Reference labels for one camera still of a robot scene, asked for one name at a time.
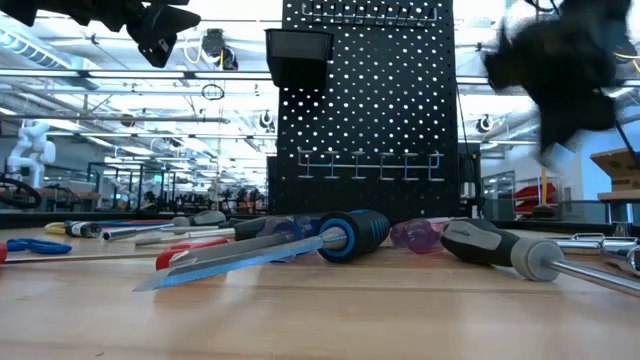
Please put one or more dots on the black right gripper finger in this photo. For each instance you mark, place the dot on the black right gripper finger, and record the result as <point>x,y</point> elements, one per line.
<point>575,122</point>

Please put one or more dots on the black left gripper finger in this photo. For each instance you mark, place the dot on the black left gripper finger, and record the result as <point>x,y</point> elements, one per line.
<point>160,30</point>

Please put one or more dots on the chrome socket extension bar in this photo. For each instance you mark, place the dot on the chrome socket extension bar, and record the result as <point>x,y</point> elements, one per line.
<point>631,260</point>
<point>590,244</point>

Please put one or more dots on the large blue black screwdriver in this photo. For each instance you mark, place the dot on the large blue black screwdriver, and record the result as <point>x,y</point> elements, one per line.
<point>357,232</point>

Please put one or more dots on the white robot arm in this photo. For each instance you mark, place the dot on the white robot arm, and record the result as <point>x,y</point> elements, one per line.
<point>30,150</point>

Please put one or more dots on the brown cardboard box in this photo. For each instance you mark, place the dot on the brown cardboard box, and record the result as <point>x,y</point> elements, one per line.
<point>617,167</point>

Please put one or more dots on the red bin storage rack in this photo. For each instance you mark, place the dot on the red bin storage rack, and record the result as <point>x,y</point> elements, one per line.
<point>530,192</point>

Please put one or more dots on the grey wood-topped workbench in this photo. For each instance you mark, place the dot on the grey wood-topped workbench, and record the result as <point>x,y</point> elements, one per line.
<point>620,196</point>

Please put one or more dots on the black plastic pegboard bin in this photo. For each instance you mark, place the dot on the black plastic pegboard bin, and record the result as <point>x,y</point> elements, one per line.
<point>299,60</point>

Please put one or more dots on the black metal pegboard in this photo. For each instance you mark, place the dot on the black metal pegboard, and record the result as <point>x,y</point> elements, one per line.
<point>380,100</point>

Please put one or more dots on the black hoop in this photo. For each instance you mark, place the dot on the black hoop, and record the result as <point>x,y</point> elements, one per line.
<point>39,199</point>

